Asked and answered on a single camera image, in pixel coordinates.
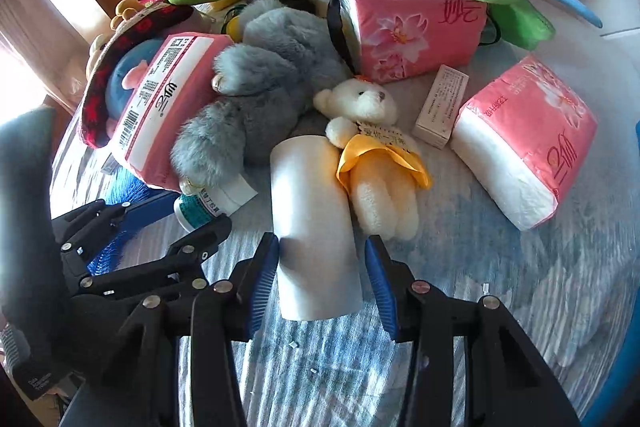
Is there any white medicine box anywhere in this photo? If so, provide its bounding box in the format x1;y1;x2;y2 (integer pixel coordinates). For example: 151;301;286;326
413;64;470;150

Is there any grey furry plush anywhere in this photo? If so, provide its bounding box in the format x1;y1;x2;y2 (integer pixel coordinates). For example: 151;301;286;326
171;0;351;188

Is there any blue round plush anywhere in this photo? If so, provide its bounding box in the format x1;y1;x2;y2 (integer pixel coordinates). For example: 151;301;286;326
105;38;166;132

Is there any pink tissue pack white label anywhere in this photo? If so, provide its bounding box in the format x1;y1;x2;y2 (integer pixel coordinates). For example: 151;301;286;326
107;32;236;190

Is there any white bear plush yellow dress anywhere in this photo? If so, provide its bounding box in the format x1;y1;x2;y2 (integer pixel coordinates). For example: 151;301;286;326
313;77;432;240

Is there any white tube green cap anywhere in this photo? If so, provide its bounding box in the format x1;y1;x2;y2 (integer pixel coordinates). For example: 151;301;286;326
174;177;258;232

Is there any pink flower tissue pack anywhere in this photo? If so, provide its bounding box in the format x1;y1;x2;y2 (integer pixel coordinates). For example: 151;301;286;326
327;0;488;85
451;56;598;232

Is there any brown bear plush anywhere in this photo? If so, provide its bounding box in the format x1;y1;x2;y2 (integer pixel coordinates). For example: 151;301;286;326
85;0;140;80

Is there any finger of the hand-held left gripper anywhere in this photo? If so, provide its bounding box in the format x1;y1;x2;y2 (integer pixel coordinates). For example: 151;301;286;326
75;216;233;299
52;193;178;256

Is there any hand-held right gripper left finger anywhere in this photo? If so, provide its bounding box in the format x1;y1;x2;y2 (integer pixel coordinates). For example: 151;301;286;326
102;233;279;427

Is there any white paper roll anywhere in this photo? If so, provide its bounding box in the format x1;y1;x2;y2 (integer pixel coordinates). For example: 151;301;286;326
270;134;364;321

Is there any blue striped tablecloth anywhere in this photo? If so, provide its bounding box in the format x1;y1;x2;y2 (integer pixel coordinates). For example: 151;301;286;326
50;2;640;427

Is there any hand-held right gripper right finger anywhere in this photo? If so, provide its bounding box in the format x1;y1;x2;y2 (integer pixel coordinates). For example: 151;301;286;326
364;234;583;427

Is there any blue bristle brush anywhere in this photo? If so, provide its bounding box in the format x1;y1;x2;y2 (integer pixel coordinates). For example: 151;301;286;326
87;169;166;275

